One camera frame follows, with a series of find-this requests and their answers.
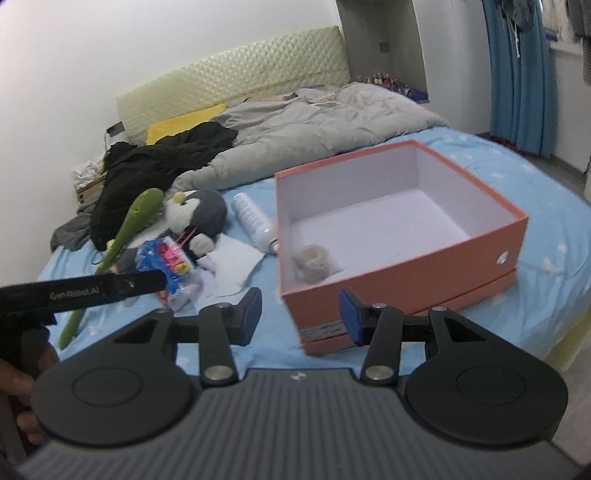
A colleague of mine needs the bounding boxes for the green long-handled brush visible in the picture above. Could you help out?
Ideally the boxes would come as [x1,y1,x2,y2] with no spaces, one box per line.
[59,188,164,349]

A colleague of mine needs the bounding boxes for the blue colourful snack packet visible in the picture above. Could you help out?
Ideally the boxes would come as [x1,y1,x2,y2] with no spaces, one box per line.
[136,237,192,294]

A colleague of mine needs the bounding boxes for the row of small bottles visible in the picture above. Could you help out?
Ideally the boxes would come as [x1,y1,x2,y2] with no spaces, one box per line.
[365,71,430,100]

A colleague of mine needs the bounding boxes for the quilted cream headboard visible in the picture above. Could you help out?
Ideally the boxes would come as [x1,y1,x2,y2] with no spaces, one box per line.
[115,25,352,144]

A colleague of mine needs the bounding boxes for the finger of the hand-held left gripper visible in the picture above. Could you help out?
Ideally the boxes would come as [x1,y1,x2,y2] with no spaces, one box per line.
[117,270,167,300]

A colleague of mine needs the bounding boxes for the white tissue cloth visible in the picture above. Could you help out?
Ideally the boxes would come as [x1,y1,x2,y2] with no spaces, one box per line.
[194,233,265,301]

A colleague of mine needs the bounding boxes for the dark grey garment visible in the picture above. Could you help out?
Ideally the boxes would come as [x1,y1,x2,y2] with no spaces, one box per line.
[50,203,107,252]

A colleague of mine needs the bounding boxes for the white spray can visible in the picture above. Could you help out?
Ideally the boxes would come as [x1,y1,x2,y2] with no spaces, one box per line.
[231,191,280,254]

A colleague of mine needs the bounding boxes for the black clothes pile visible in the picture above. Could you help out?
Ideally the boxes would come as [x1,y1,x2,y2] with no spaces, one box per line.
[90,122,238,252]

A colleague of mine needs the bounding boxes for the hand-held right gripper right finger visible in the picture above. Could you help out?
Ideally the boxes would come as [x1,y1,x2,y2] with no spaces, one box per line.
[338,288,492,385]

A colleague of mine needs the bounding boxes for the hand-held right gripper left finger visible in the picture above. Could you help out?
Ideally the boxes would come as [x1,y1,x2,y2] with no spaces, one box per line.
[108,287,263,387]

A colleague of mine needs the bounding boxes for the person's left hand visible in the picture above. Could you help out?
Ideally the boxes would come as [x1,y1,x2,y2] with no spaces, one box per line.
[0,360,44,445]

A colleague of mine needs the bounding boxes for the hanging clothes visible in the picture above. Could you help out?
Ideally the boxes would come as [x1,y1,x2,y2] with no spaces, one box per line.
[494,0,591,38]

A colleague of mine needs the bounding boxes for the wooden bedside table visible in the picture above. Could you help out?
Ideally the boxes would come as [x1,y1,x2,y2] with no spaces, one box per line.
[74,159,109,204]

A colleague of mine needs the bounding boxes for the blue curtain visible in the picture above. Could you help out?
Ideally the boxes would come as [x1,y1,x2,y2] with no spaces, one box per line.
[480,0,555,160]

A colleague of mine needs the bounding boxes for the grey duvet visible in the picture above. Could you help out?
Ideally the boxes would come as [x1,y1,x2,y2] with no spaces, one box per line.
[171,82,451,192]

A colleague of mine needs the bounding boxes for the yellow pillow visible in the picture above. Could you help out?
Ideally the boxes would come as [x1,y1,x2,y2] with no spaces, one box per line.
[145,104,228,146]

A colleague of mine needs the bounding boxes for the blue starred bed sheet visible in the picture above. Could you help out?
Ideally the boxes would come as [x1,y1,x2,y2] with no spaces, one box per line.
[34,124,591,370]

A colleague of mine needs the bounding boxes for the grey penguin plush toy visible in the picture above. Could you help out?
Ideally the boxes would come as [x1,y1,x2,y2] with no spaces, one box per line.
[164,188,228,241]

